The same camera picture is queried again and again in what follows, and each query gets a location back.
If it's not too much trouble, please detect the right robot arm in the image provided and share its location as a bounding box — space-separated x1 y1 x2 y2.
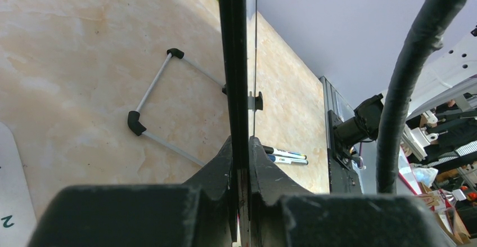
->
328 30 476 148

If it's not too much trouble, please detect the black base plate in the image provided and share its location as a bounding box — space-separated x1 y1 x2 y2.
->
319 75 364 195

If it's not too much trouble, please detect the blue whiteboard marker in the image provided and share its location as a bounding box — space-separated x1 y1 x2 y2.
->
267 154 309 165

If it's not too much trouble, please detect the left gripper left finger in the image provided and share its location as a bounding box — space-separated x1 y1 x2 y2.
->
29 139 237 246

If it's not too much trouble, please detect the black whiteboard marker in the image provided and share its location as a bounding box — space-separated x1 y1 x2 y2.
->
263 146 307 160

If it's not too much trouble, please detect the whiteboard with black frame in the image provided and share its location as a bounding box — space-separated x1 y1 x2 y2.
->
219 0 257 246

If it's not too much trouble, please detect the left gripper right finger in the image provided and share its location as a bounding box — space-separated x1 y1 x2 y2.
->
249 137 453 246

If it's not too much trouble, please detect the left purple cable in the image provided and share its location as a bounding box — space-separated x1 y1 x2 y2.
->
375 0 477 195

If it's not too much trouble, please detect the green white chessboard mat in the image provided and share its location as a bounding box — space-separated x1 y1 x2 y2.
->
1 123 37 246

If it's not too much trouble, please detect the whiteboard metal stand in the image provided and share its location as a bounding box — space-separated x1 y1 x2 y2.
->
127 48 227 167

